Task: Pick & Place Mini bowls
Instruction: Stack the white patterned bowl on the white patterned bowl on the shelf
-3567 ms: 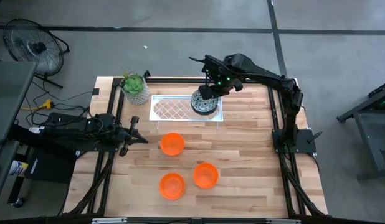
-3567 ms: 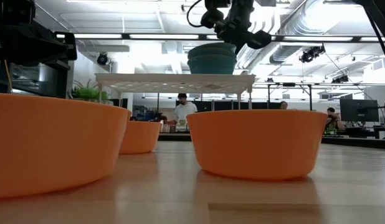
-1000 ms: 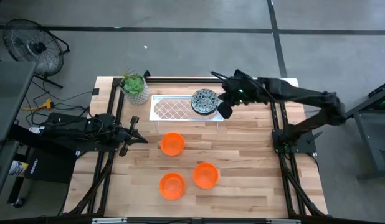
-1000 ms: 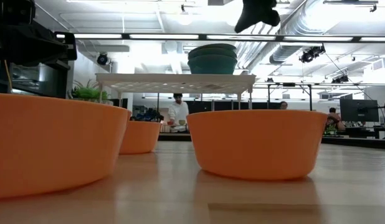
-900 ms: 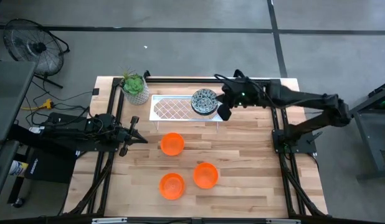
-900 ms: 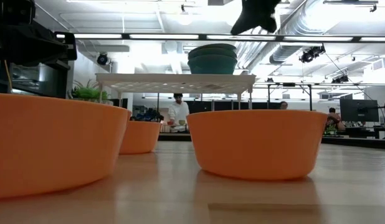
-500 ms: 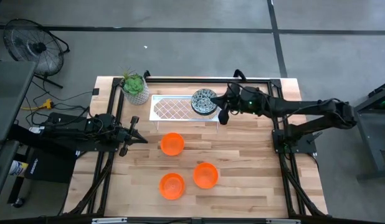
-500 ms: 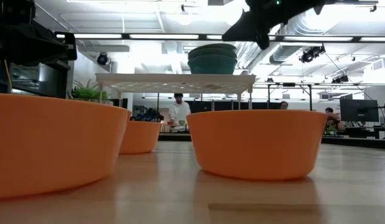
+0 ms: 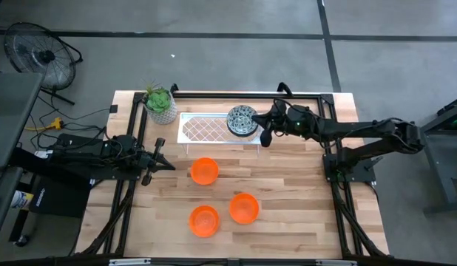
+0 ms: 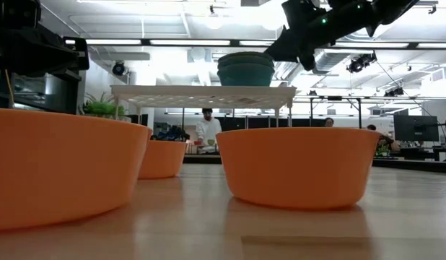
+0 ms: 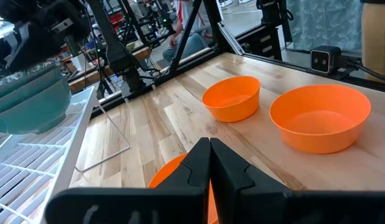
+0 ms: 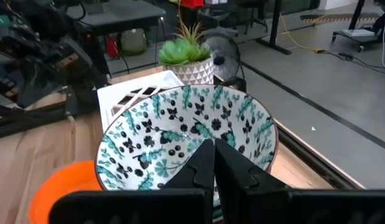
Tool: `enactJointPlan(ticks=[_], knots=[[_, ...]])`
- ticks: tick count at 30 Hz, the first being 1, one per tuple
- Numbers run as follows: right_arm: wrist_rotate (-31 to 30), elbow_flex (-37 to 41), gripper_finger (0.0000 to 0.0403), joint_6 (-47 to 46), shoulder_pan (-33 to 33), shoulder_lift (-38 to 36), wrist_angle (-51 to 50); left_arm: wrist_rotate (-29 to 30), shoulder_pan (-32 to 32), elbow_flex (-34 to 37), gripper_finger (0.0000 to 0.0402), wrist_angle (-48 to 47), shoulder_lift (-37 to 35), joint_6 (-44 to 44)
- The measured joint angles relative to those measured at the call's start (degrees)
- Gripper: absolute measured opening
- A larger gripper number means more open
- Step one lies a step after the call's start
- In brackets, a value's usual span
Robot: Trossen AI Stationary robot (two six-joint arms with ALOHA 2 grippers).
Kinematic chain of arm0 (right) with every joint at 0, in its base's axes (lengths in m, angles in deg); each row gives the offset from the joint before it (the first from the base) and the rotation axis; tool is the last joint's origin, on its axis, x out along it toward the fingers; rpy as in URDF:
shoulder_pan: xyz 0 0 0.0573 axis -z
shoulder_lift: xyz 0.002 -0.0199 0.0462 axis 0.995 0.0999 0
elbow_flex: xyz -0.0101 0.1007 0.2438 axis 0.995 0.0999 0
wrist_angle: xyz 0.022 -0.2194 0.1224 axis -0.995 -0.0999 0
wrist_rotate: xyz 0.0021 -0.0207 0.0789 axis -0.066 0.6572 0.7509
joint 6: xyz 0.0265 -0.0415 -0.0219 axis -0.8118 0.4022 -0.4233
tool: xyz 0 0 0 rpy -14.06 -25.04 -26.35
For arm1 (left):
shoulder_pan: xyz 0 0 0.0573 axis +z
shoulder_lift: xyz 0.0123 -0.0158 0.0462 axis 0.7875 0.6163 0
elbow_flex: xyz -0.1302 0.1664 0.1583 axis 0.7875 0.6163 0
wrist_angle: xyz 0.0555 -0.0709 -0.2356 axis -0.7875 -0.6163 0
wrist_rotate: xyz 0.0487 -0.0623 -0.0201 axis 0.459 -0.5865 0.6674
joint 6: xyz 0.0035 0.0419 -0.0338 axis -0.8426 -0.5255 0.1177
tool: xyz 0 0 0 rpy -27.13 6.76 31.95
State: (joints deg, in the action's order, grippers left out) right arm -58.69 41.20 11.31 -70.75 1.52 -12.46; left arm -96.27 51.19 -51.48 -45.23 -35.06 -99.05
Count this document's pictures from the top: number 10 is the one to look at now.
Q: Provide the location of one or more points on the small green desk plant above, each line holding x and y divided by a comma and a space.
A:
383, 151

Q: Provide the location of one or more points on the green potted plant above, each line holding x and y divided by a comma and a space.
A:
100, 107

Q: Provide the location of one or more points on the silver ventilation duct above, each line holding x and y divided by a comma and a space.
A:
331, 61

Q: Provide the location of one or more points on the black ceiling spotlight cluster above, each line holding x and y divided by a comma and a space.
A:
361, 62

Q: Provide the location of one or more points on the person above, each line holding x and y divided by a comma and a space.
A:
208, 131
328, 122
371, 127
389, 142

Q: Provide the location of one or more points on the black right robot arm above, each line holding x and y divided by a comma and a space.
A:
392, 9

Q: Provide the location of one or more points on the long ceiling light bar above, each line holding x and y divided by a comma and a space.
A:
190, 42

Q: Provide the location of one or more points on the black background robot arm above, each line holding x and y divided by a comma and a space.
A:
172, 134

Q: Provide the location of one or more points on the black wall screen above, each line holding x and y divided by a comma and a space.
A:
138, 119

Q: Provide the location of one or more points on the black computer monitor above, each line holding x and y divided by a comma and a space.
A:
416, 128

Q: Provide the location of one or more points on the black metal frame stand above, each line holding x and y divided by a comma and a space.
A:
334, 98

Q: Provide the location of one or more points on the orange plastic mini bowl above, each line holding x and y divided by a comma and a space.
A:
298, 166
161, 159
64, 169

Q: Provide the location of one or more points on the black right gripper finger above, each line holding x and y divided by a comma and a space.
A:
309, 60
286, 47

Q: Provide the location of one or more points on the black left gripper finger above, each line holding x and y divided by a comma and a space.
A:
35, 50

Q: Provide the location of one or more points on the black partition wall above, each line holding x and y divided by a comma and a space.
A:
244, 124

